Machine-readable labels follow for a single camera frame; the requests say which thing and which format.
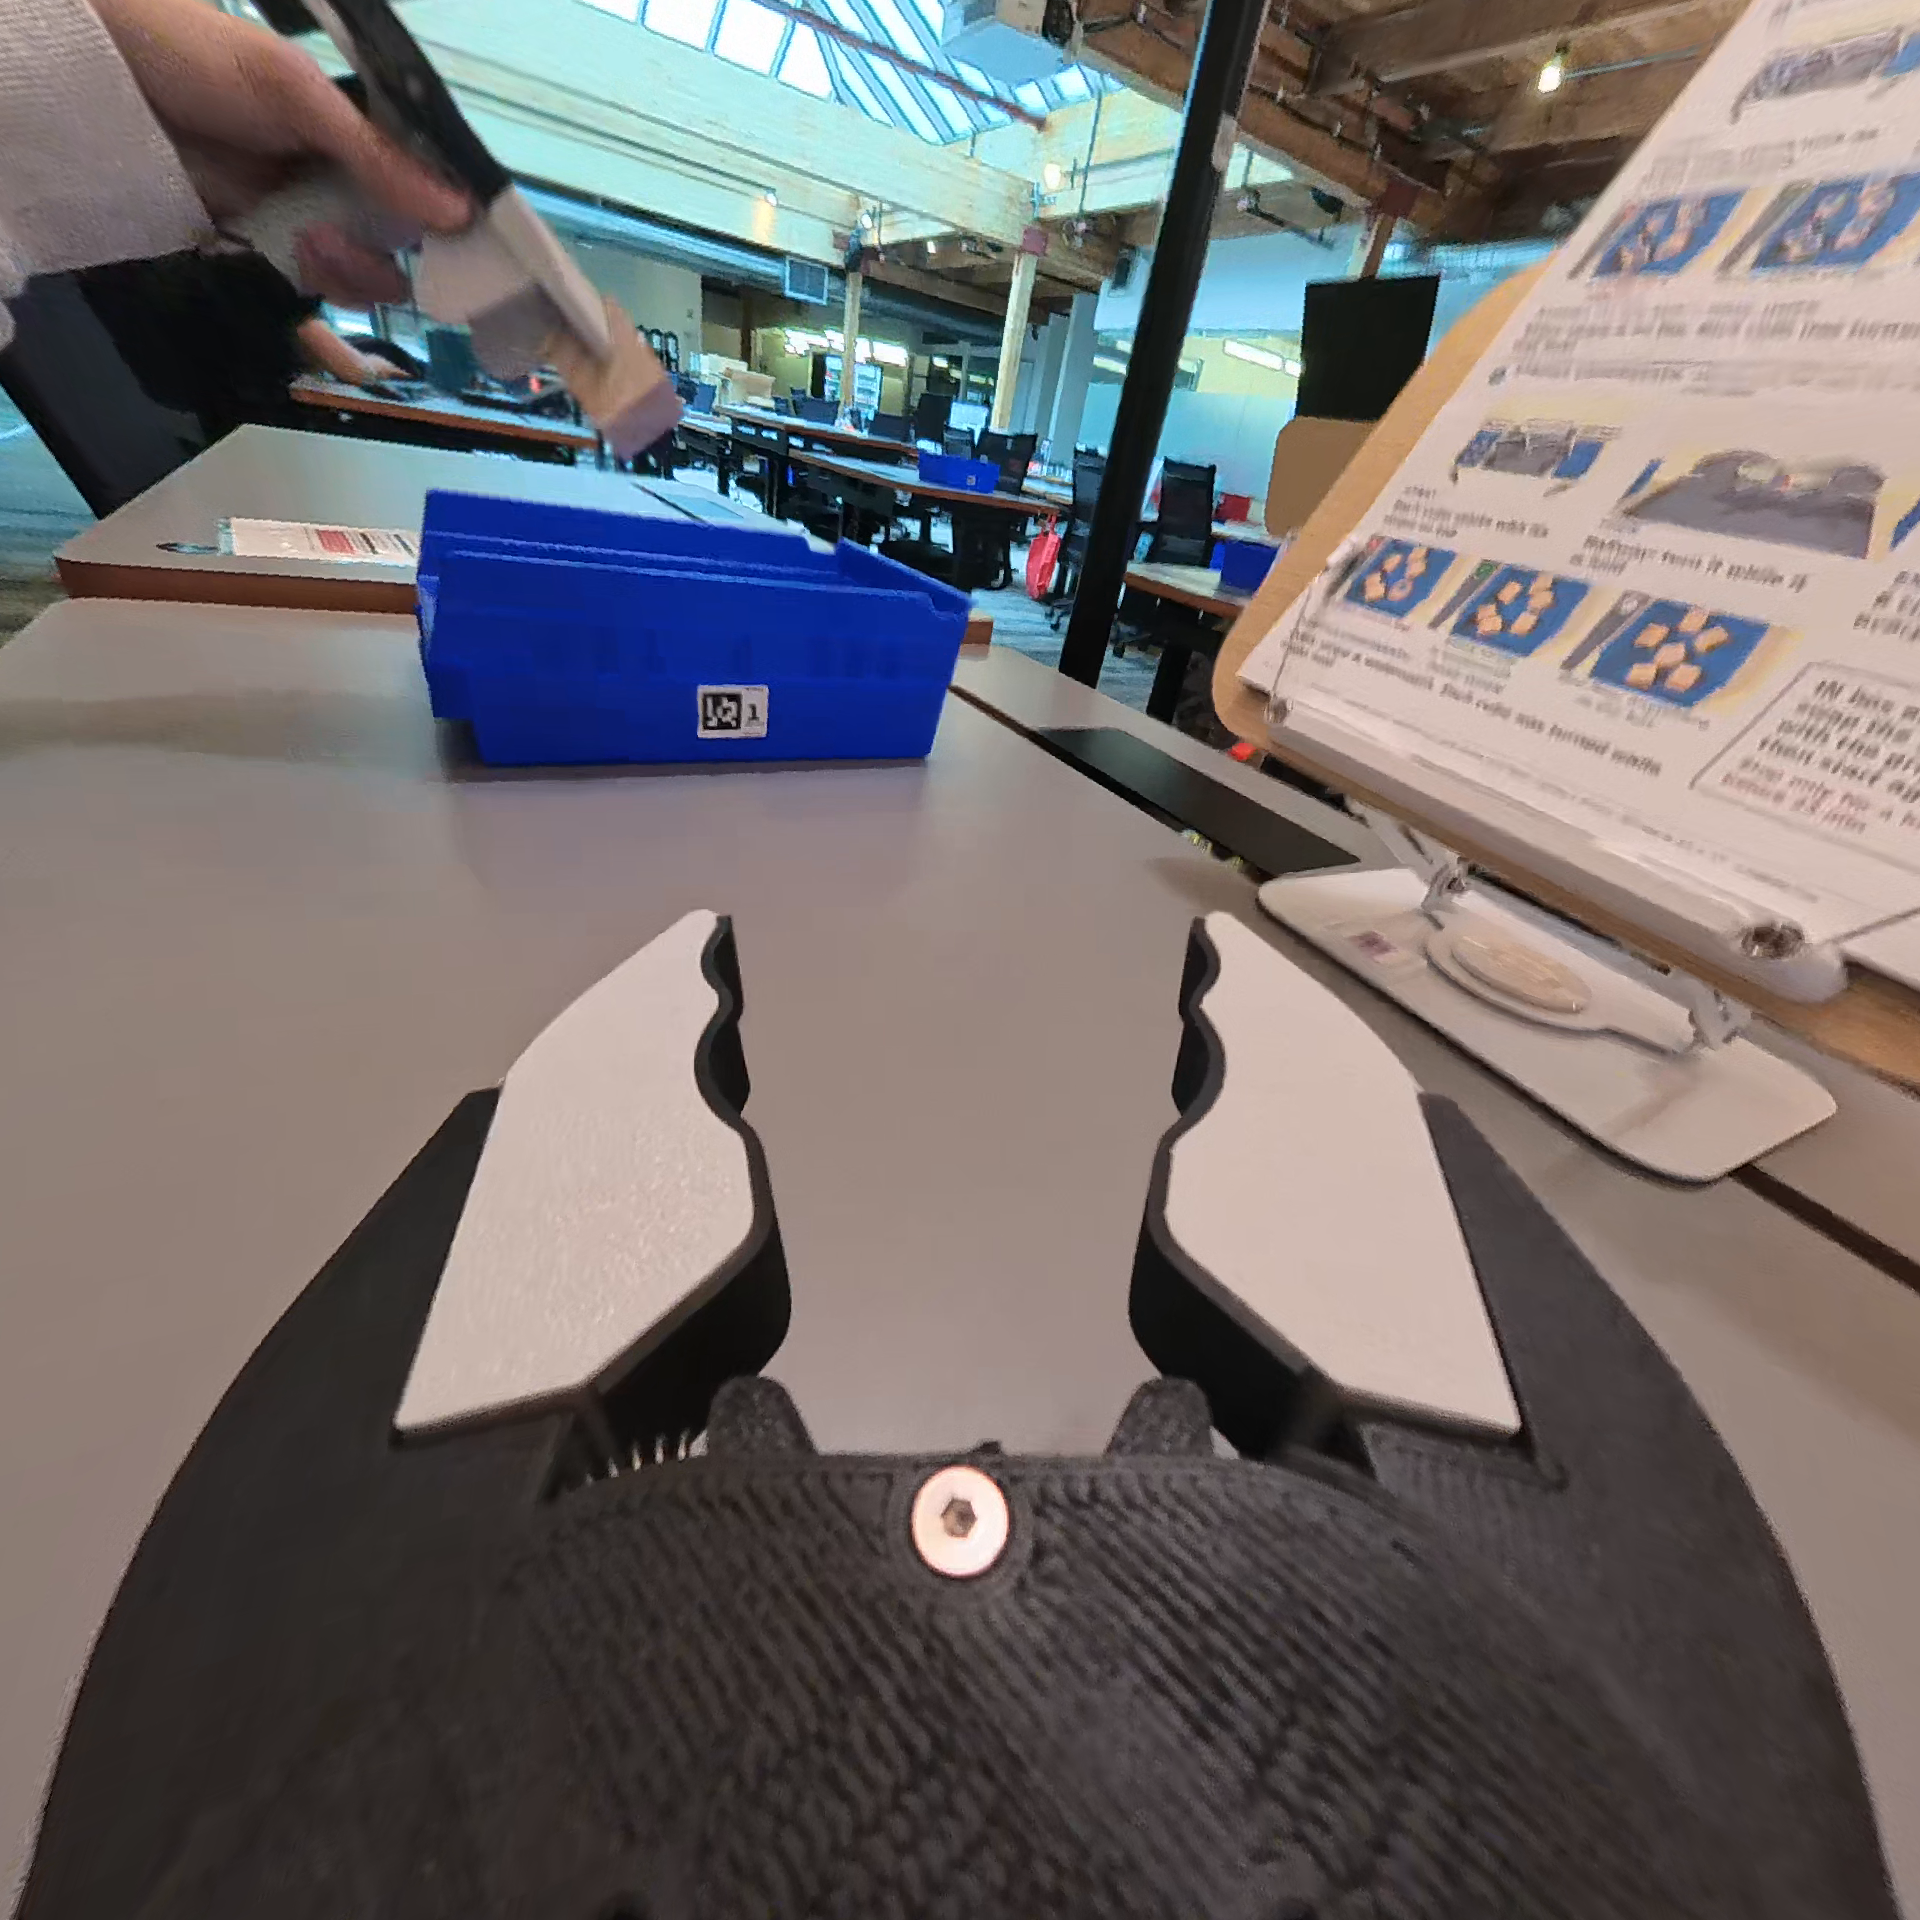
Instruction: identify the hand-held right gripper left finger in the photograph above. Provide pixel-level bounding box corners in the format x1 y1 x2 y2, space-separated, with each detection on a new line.
391 907 795 1489

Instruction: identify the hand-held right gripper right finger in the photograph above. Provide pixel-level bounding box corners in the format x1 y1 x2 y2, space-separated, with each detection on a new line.
1127 909 1525 1466

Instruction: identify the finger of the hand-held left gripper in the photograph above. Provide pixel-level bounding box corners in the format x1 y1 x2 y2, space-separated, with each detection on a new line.
415 229 560 384
479 191 617 369

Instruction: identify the blue-striped wooden cube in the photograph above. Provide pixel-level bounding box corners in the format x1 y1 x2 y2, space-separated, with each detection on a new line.
575 300 687 460

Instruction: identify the person's left forearm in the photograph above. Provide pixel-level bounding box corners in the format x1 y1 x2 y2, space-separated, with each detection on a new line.
0 0 214 301

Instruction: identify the person's left hand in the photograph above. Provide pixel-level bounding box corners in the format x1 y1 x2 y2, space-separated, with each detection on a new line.
104 0 471 304

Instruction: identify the wooden-top background table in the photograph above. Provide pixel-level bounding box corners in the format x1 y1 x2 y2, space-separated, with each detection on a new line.
1121 562 1254 722
681 404 1057 595
293 375 600 465

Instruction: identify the white paper sheet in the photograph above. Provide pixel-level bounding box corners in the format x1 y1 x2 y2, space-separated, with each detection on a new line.
216 515 424 572

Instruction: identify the instruction board on stand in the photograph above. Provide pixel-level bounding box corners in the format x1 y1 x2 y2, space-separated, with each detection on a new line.
1212 0 1920 1187

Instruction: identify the black steel column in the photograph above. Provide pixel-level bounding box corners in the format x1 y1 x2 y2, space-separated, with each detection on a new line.
1056 0 1268 684

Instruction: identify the black office chair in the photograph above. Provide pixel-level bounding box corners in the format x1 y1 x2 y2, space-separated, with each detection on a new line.
1148 458 1221 569

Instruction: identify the wooden book stand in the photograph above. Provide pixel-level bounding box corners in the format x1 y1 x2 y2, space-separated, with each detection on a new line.
1267 416 1382 540

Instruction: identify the black display panel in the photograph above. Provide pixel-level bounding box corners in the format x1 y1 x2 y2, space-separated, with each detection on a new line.
1295 275 1441 423

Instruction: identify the printed instruction poster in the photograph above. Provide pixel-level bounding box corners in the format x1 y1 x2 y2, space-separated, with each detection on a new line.
1237 0 1920 962

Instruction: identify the black table cable flap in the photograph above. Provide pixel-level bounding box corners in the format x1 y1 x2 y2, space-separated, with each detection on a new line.
1035 725 1359 880

